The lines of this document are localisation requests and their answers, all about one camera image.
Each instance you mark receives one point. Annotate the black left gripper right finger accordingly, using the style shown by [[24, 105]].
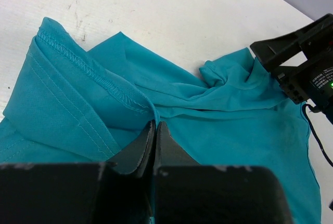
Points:
[[168, 151]]

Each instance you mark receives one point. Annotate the teal t shirt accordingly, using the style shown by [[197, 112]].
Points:
[[72, 105]]

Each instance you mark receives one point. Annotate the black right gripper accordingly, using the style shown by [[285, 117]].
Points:
[[303, 62]]

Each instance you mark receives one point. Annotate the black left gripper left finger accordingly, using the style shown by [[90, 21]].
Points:
[[133, 160]]

